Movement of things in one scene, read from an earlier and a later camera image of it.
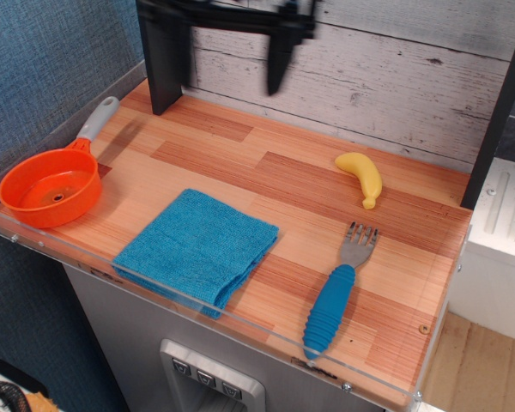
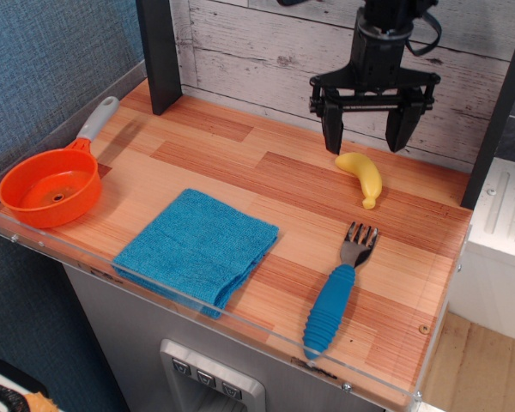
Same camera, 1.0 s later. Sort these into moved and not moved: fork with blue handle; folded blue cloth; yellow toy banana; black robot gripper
Moved: black robot gripper
Not moved: folded blue cloth; fork with blue handle; yellow toy banana
